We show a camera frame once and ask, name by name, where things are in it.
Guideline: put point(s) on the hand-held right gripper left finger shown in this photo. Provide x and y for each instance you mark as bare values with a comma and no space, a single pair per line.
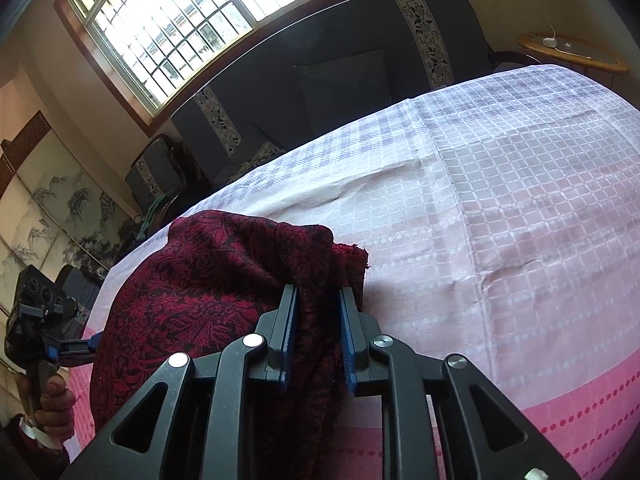
289,335

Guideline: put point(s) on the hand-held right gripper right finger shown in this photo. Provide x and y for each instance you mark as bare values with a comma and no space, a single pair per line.
348,342

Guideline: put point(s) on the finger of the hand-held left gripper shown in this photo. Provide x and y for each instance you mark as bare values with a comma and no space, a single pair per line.
75,358
77,344

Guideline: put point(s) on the dark red patterned garment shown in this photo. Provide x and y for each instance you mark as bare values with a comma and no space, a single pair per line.
200,285

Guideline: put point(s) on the person's left forearm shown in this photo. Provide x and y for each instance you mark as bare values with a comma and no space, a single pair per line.
25,455

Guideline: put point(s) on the person's left hand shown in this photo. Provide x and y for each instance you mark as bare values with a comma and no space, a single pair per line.
55,407

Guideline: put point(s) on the black box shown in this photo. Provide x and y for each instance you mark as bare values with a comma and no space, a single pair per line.
82,290

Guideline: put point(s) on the white wristband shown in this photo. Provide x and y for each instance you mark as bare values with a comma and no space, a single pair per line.
37,432

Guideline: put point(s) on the painted folding screen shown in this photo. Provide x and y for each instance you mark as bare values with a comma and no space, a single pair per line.
55,200

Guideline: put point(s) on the green cloth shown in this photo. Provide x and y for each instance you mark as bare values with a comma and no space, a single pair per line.
152,215

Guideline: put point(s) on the dark grey armchair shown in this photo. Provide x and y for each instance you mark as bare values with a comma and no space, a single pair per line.
155,175

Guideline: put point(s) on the pink and lilac checked bedsheet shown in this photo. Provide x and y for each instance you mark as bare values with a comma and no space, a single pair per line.
500,185

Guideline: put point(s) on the dark grey cushion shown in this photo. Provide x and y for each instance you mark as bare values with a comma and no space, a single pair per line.
345,90

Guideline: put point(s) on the wooden framed window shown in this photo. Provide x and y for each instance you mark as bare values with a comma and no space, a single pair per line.
175,20

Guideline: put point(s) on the small white device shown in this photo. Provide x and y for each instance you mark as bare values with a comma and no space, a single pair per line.
550,40

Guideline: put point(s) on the round wicker table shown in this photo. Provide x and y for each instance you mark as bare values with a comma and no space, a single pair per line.
575,55

